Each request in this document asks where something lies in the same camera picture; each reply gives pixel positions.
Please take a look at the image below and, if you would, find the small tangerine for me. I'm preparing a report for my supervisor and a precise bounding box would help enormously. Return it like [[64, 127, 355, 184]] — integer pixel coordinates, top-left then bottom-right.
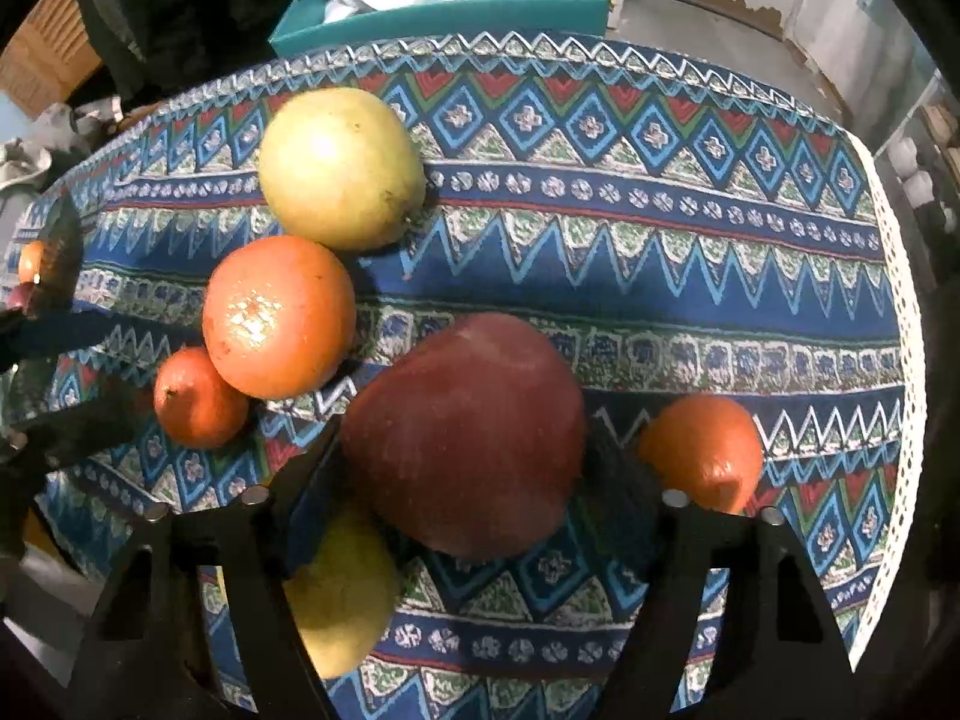
[[153, 348, 249, 450], [636, 394, 763, 514]]

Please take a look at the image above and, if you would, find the green yellow mango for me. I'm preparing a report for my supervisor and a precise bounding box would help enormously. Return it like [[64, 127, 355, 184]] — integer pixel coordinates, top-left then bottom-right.
[[283, 504, 400, 679]]

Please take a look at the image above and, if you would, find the large orange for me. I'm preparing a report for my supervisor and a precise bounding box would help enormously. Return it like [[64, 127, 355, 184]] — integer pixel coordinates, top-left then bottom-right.
[[202, 234, 356, 400]]

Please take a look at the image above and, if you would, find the yellow green apple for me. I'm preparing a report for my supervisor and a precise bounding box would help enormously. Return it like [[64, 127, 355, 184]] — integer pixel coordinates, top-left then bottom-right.
[[257, 88, 427, 252]]

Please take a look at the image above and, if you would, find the large red apple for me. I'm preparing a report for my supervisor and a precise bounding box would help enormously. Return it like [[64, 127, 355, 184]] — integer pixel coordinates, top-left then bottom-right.
[[340, 314, 586, 561]]

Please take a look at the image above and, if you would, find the small red apple on plate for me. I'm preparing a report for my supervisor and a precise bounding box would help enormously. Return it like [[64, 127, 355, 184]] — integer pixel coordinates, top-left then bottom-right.
[[5, 283, 36, 314]]

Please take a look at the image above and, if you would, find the orange on plate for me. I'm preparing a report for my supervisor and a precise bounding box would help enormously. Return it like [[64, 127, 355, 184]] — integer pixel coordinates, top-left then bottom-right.
[[18, 239, 46, 284]]

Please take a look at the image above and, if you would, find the glass fruit plate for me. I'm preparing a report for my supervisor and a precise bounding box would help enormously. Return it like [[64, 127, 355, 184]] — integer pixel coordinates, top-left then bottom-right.
[[25, 195, 83, 319]]

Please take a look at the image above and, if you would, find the grey hoodie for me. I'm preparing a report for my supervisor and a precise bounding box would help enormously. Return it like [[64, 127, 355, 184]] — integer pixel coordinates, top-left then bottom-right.
[[2, 98, 122, 192]]

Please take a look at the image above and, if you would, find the dark hanging jacket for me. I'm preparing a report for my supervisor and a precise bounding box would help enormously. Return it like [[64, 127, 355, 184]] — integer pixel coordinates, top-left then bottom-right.
[[76, 0, 293, 106]]

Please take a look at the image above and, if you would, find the patterned blue tablecloth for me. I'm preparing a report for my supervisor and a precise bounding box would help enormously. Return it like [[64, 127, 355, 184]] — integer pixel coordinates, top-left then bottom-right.
[[2, 32, 926, 718]]

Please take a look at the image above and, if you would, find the teal cardboard box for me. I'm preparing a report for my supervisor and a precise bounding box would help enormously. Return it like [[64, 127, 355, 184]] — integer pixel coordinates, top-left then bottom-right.
[[270, 0, 615, 57]]

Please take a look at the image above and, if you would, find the shoe rack with shoes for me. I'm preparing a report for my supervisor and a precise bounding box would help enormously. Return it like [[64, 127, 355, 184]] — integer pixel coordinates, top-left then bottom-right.
[[874, 70, 958, 293]]

